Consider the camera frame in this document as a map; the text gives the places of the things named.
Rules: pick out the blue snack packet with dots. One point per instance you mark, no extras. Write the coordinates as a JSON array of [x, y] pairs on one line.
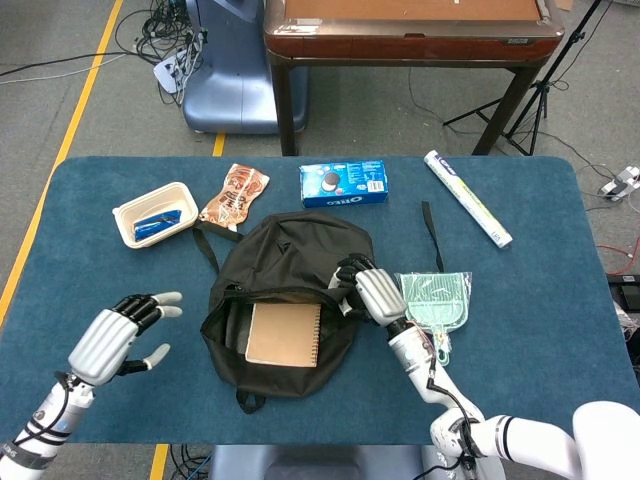
[[155, 225]]

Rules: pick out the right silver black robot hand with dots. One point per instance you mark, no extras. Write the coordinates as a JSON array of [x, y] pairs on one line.
[[380, 295]]

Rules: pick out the black floor box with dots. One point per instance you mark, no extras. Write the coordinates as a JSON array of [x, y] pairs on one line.
[[625, 290]]

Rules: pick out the brown spiral notebook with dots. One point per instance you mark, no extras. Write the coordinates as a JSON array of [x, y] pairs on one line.
[[285, 335]]

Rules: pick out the blue-grey robot torso base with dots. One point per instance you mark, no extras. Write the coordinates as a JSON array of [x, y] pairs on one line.
[[300, 465]]

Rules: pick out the blue felt table cover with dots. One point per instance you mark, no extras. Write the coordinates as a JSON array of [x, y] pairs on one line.
[[525, 325]]

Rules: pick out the black tripod stand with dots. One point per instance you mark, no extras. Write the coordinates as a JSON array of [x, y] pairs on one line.
[[542, 83]]

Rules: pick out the white grey power strip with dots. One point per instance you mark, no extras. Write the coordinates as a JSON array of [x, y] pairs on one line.
[[620, 184]]

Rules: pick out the cream plastic food container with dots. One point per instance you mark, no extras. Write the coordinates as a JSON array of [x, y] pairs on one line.
[[150, 200]]

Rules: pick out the orange snack pouch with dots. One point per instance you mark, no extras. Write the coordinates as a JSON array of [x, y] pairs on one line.
[[235, 197]]

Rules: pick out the white shuttlecock tube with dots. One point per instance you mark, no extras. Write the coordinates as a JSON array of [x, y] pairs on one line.
[[467, 197]]

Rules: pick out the mint green wrapped dustpan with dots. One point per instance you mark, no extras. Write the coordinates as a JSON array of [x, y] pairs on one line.
[[440, 300]]

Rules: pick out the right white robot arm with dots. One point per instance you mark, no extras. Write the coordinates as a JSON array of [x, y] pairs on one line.
[[415, 355]]

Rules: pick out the blue Oreo cookie box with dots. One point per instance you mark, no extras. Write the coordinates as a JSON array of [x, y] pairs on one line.
[[350, 182]]

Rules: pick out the brown mahjong table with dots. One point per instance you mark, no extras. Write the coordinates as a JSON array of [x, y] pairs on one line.
[[400, 45]]

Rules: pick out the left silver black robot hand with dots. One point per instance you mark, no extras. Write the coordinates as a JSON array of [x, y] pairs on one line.
[[100, 345]]

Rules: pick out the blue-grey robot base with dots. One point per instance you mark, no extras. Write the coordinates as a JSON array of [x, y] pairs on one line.
[[230, 75]]

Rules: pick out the black fabric backpack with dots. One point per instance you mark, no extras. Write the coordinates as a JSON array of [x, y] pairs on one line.
[[290, 260]]

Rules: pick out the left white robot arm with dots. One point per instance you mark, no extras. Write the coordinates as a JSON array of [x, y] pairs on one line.
[[55, 415]]

